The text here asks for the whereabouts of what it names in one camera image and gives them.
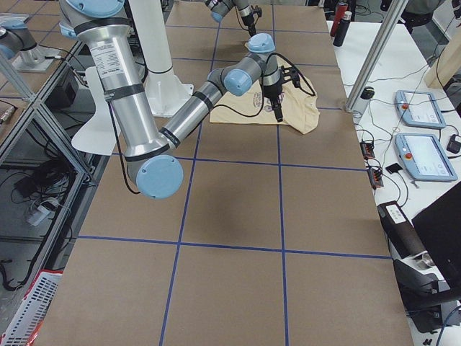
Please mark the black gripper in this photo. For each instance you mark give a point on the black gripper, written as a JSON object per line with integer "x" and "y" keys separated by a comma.
{"x": 249, "y": 22}
{"x": 272, "y": 92}

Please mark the cream long-sleeve graphic shirt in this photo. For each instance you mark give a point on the cream long-sleeve graphic shirt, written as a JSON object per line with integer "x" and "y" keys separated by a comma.
{"x": 298, "y": 106}

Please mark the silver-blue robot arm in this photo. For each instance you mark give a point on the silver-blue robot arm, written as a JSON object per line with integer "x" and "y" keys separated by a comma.
{"x": 220, "y": 8}
{"x": 108, "y": 30}

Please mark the black water bottle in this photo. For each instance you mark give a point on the black water bottle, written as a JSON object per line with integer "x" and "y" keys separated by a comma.
{"x": 342, "y": 29}

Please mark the red water bottle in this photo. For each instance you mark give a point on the red water bottle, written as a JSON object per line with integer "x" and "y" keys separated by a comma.
{"x": 340, "y": 10}

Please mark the far teach pendant tablet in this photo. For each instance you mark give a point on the far teach pendant tablet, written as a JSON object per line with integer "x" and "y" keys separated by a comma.
{"x": 419, "y": 109}

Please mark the teach pendant tablet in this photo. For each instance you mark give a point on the teach pendant tablet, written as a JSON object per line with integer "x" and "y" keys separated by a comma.
{"x": 419, "y": 109}
{"x": 424, "y": 158}

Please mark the near teach pendant tablet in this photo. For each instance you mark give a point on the near teach pendant tablet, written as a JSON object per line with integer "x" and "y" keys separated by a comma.
{"x": 424, "y": 158}

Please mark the black labelled box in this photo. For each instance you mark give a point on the black labelled box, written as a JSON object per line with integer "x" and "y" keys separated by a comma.
{"x": 402, "y": 236}

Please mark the black monitor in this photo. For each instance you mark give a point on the black monitor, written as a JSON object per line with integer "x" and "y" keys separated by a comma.
{"x": 438, "y": 227}

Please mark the white perforated basket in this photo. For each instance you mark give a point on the white perforated basket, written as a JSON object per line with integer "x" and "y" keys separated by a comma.
{"x": 26, "y": 323}

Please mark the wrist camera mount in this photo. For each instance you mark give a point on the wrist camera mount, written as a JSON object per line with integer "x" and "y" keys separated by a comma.
{"x": 256, "y": 11}
{"x": 290, "y": 74}

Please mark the aluminium frame post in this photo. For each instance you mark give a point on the aluminium frame post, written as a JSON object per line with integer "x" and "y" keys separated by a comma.
{"x": 383, "y": 35}

